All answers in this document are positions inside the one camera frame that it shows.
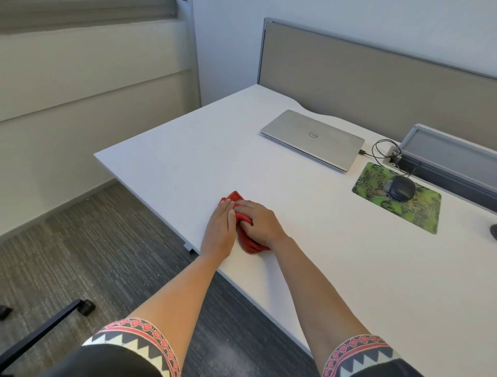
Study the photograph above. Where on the black chair caster wheel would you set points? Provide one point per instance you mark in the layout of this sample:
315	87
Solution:
87	307
4	312

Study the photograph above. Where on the beige desk partition panel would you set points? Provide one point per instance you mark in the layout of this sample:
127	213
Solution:
369	85

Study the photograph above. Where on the person's left patterned sleeve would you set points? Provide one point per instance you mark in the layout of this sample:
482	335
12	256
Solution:
128	349

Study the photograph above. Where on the person's left thumb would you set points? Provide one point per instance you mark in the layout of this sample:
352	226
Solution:
232	222

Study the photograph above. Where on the person's patterned sleeve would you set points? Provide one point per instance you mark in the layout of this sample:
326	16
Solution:
128	349
369	357

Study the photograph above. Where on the person's right thumb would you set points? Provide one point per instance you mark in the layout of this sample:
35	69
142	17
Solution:
244	218

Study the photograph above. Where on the grey window blind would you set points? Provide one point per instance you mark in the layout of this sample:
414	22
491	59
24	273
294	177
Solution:
77	13

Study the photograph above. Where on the red cleaning cloth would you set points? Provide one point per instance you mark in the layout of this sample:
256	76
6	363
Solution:
252	245

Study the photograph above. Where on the black computer mouse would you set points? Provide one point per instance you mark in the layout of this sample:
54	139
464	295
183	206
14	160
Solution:
402	189

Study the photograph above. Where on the dark round object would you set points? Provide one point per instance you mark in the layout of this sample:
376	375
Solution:
494	232

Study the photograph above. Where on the person's right forearm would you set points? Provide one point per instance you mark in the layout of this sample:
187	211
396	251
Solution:
310	295

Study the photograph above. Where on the person's right patterned sleeve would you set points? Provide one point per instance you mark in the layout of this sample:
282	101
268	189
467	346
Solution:
369	357

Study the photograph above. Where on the person's right hand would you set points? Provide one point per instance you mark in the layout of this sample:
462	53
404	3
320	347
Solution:
264	225

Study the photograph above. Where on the person's left forearm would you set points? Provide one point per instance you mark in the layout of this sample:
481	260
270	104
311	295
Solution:
182	303

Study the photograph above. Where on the black office chair leg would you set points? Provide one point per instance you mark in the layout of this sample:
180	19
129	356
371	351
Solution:
42	330

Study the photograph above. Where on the green patterned mouse pad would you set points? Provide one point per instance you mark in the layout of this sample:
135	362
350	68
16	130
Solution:
421	211

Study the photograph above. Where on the white power adapter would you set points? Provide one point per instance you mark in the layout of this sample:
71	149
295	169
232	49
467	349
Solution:
390	160

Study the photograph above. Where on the silver closed laptop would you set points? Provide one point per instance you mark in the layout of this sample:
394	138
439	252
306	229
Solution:
310	136

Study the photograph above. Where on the person's left hand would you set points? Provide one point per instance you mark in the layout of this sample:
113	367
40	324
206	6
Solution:
217	237

